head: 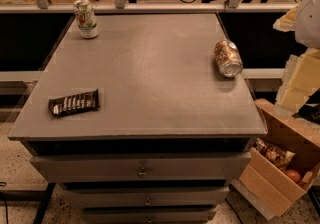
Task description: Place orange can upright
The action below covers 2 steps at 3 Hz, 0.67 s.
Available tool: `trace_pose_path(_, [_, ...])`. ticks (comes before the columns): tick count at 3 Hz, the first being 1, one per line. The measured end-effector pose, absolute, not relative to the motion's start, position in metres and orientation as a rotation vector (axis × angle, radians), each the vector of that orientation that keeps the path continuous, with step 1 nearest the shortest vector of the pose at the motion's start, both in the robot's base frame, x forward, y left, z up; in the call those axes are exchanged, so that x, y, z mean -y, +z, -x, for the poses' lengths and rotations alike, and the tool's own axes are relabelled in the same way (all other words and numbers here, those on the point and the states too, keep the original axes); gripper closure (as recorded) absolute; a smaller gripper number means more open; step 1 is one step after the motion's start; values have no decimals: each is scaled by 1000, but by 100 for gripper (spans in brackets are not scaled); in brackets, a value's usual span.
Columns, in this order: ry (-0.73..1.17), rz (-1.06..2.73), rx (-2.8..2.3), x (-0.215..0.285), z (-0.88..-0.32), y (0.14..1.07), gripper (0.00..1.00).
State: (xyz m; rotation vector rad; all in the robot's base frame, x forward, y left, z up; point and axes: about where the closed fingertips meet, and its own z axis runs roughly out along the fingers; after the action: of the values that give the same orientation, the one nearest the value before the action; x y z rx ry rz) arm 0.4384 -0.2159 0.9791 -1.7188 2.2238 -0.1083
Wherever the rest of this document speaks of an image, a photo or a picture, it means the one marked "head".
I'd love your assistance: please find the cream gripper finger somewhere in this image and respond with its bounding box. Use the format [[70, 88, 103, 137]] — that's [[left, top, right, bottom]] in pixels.
[[276, 49, 320, 112], [273, 6, 298, 32]]

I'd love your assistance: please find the orange soda can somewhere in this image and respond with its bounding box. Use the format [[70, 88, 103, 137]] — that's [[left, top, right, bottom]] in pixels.
[[214, 39, 243, 78]]

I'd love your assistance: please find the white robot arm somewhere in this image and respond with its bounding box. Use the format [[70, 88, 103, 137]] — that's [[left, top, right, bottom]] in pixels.
[[273, 0, 320, 113]]

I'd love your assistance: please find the green white soda can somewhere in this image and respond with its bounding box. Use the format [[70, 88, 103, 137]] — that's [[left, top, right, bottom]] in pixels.
[[73, 0, 99, 39]]

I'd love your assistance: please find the snack bag in box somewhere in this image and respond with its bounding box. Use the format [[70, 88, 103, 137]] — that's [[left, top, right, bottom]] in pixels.
[[255, 138, 296, 171]]

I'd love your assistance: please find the cardboard box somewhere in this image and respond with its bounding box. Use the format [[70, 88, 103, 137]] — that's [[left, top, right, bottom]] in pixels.
[[240, 99, 320, 217]]

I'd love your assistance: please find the red apple in box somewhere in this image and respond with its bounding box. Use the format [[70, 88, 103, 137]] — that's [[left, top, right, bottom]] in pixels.
[[285, 169, 301, 183]]

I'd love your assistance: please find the grey drawer cabinet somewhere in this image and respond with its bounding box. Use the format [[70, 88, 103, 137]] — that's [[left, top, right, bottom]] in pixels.
[[9, 14, 266, 224]]

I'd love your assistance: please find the black chocolate bar wrapper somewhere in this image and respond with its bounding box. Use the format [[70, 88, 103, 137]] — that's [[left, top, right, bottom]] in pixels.
[[48, 89, 99, 118]]

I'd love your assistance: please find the black floor cable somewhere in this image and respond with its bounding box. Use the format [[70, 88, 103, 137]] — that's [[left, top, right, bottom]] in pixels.
[[0, 181, 10, 224]]

